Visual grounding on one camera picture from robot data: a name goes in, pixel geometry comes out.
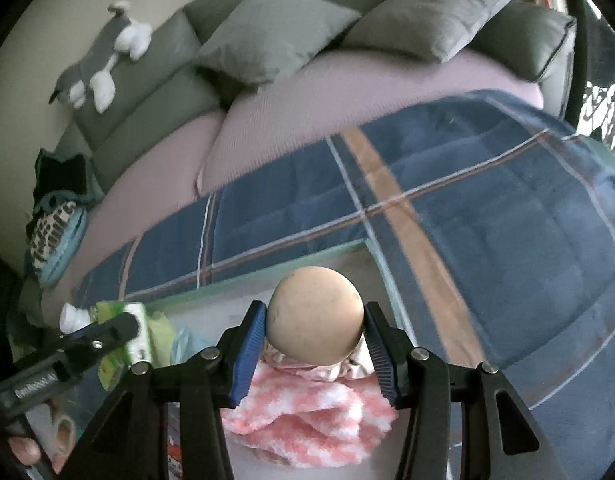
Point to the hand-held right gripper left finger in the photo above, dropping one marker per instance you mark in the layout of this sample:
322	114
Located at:
247	355

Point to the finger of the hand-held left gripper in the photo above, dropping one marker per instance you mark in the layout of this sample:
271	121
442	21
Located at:
102	337

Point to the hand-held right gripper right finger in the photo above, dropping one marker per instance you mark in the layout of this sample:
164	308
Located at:
382	355

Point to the green tissue packet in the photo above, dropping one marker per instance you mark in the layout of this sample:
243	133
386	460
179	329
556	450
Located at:
137	340

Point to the white tray with teal rim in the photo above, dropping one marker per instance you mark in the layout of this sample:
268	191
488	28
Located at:
212	310

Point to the light blue cloth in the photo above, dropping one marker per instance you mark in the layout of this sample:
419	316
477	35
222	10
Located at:
187	345

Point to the beige ball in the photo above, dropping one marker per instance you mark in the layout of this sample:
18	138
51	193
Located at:
315	315

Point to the pink white zigzag towel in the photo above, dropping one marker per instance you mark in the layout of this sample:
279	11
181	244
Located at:
307	410

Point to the beige soft pad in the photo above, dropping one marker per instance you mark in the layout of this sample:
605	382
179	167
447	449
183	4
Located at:
63	435

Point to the person's left hand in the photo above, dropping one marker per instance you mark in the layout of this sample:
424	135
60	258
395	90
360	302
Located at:
26	451

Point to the pink satin scrunchie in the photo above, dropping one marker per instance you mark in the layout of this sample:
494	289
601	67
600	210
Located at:
355	362

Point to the yellow cloth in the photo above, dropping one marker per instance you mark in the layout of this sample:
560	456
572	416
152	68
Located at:
162	335

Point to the black white patterned cushion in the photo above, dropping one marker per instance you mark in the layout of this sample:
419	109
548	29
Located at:
52	240

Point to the black teal cushion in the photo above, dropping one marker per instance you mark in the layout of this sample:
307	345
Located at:
62	175

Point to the blue plaid blanket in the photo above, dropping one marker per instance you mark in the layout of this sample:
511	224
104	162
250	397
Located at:
487	210

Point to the grey sofa with pink cover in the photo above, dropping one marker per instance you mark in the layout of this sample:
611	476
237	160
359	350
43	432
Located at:
312	110

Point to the grey white plush cat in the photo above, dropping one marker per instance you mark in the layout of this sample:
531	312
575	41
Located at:
102	55

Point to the grey square pillow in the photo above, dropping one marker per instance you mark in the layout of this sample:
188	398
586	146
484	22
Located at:
272	35
427	15

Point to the grey pillow with dark piping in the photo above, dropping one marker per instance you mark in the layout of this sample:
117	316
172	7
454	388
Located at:
527	35

